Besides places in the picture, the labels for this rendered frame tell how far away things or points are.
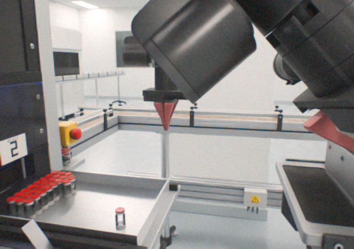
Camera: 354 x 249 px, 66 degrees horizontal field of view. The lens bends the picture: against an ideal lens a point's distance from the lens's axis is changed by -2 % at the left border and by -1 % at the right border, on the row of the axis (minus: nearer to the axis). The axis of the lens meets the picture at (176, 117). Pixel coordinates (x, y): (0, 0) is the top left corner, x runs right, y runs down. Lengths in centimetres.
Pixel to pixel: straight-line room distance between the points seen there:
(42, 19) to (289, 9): 79
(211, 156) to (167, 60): 204
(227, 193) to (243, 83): 84
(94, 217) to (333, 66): 61
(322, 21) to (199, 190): 152
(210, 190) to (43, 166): 100
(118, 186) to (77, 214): 16
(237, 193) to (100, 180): 97
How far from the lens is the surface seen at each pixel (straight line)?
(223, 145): 216
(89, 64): 987
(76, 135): 98
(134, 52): 64
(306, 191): 48
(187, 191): 168
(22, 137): 83
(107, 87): 962
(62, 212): 74
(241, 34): 18
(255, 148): 217
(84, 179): 88
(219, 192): 165
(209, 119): 149
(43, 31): 91
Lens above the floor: 124
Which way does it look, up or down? 11 degrees down
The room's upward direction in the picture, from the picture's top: straight up
